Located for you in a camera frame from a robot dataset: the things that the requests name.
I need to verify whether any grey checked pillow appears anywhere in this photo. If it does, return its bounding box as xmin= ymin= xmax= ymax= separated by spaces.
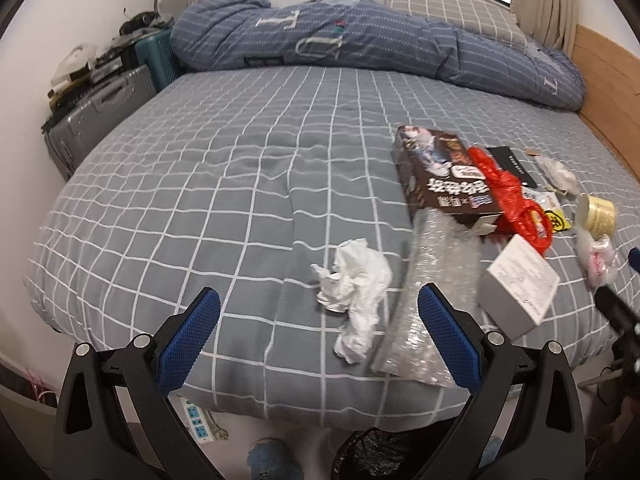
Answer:
xmin=384 ymin=0 xmax=532 ymax=52

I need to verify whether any brown anime snack box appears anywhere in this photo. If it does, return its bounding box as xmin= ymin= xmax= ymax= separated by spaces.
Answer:
xmin=392 ymin=125 xmax=502 ymax=236

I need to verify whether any white tissue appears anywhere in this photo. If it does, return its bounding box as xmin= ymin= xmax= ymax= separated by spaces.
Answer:
xmin=310 ymin=238 xmax=393 ymax=365

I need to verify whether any red plastic bag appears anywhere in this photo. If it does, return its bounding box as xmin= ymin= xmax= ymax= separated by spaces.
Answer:
xmin=468 ymin=146 xmax=553 ymax=256

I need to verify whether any crumpled clear plastic wrapper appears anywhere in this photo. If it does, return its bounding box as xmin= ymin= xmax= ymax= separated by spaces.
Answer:
xmin=535 ymin=155 xmax=579 ymax=196

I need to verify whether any black packet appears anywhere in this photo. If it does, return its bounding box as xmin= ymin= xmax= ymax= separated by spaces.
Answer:
xmin=488 ymin=146 xmax=538 ymax=188

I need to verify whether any wooden headboard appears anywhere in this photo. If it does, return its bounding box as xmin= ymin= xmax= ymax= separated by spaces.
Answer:
xmin=572 ymin=25 xmax=640 ymax=180

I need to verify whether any cream round cup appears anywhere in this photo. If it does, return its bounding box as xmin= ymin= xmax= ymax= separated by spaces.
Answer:
xmin=575 ymin=193 xmax=617 ymax=240

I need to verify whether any clutter pile on suitcases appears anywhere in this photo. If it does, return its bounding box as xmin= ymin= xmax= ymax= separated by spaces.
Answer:
xmin=48 ymin=11 xmax=175 ymax=110

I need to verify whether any clear pink plastic wrapper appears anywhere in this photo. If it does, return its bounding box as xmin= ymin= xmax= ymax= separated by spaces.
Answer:
xmin=576 ymin=228 xmax=617 ymax=289

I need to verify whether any white power strip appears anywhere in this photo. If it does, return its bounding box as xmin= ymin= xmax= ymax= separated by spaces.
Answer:
xmin=175 ymin=396 xmax=229 ymax=444

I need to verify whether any blue striped duvet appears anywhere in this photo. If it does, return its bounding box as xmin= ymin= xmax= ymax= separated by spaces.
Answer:
xmin=170 ymin=0 xmax=586 ymax=112

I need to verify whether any grey suitcase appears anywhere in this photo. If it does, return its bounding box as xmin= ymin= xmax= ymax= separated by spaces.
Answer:
xmin=42 ymin=65 xmax=156 ymax=181

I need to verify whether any yellow white snack wrapper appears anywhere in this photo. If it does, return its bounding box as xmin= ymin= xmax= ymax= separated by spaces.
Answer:
xmin=522 ymin=186 xmax=572 ymax=233

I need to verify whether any clear bubble wrap roll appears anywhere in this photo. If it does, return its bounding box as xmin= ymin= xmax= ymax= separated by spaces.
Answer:
xmin=372 ymin=208 xmax=480 ymax=388

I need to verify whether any white product box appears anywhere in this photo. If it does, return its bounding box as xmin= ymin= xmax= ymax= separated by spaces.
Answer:
xmin=476 ymin=235 xmax=560 ymax=340

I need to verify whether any grey checked bed sheet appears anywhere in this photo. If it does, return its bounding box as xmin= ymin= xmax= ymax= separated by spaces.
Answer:
xmin=25 ymin=66 xmax=639 ymax=431

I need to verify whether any teal suitcase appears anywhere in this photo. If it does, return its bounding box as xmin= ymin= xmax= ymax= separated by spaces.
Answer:
xmin=134 ymin=29 xmax=184 ymax=92

